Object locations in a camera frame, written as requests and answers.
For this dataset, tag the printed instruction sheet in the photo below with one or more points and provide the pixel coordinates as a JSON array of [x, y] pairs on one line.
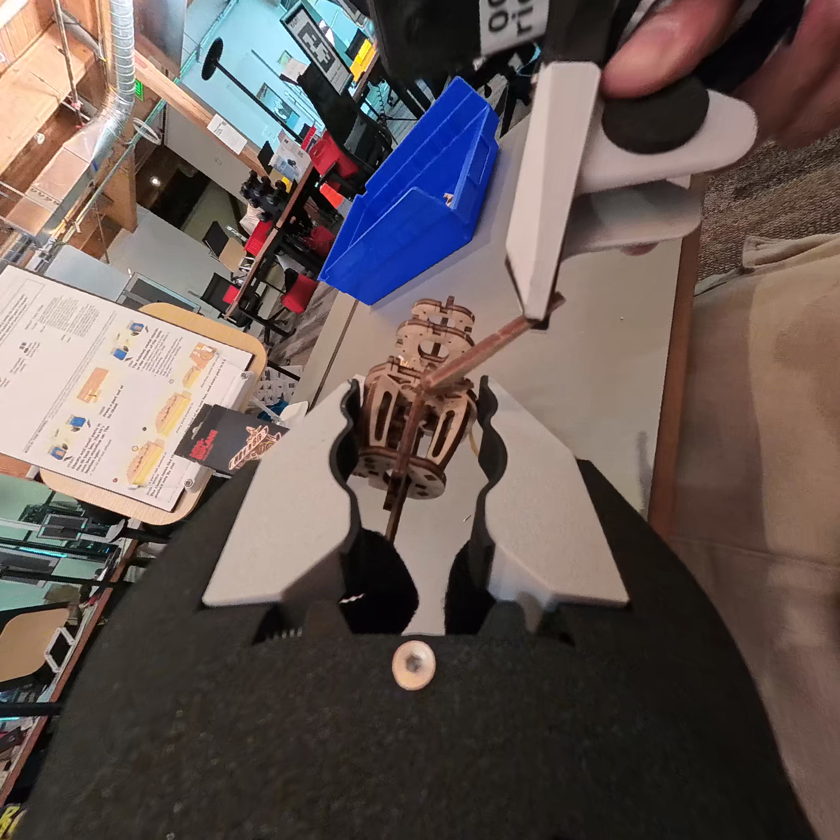
[[98, 394]]

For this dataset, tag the silver ventilation duct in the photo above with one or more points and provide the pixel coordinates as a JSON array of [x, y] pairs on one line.
[[124, 59]]

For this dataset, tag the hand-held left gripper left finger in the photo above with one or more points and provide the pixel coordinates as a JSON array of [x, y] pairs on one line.
[[282, 518]]

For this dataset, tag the black round-top stand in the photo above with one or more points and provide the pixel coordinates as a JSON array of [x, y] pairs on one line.
[[214, 58]]

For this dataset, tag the black monitor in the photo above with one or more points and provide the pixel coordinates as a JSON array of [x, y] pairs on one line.
[[341, 111]]

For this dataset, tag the black white marker board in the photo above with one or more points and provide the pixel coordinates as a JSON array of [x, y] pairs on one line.
[[318, 49]]

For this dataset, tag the wooden model assembly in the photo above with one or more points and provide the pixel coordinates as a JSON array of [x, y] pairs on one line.
[[420, 341]]

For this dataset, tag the black product card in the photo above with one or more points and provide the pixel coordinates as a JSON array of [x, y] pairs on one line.
[[223, 439]]

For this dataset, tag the rounded plywood tabletop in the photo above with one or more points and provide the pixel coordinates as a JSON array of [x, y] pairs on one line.
[[210, 325]]

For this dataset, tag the blue plastic bin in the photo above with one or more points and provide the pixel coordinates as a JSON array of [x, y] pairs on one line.
[[394, 243]]

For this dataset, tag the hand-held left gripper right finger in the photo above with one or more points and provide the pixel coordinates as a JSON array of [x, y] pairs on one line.
[[558, 525]]

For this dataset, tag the row of red black chairs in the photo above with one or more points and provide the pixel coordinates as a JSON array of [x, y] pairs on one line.
[[298, 295]]

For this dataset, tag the person's right hand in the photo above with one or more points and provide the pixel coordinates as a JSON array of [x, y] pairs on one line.
[[656, 46]]

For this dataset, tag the pointed wooden stick part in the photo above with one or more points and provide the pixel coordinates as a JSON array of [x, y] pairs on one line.
[[485, 351]]

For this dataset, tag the person's tan pants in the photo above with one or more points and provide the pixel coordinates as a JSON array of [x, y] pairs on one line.
[[761, 525]]

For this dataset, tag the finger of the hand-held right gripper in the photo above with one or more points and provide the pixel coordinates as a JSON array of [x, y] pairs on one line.
[[558, 164]]

